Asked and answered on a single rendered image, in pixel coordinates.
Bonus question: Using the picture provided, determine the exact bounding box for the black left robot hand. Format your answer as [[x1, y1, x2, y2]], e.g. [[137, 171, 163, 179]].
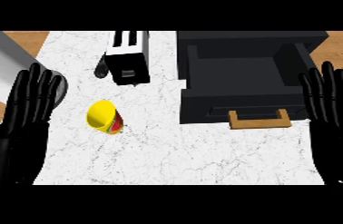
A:
[[0, 62, 63, 186]]

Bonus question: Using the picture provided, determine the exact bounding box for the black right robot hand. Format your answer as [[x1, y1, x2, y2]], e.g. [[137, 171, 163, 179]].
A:
[[297, 61, 343, 186]]

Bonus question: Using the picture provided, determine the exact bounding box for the yellow cup with red print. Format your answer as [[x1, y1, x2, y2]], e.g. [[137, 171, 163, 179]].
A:
[[86, 100, 124, 136]]

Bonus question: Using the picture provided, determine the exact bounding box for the dark grey open drawer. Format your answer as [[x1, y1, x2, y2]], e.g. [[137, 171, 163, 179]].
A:
[[179, 43, 319, 125]]

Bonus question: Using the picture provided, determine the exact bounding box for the grey appliance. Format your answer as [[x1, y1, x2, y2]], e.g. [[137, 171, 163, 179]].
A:
[[0, 31, 69, 113]]

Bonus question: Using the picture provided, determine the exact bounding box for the black and white toaster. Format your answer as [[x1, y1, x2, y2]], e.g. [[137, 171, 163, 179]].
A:
[[93, 31, 151, 87]]

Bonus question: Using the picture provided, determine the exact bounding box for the dark grey cabinet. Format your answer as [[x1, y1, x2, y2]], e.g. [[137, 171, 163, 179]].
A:
[[176, 31, 330, 81]]

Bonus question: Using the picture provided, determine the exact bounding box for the wooden drawer handle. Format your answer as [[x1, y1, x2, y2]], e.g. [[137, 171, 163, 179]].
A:
[[228, 108, 293, 131]]

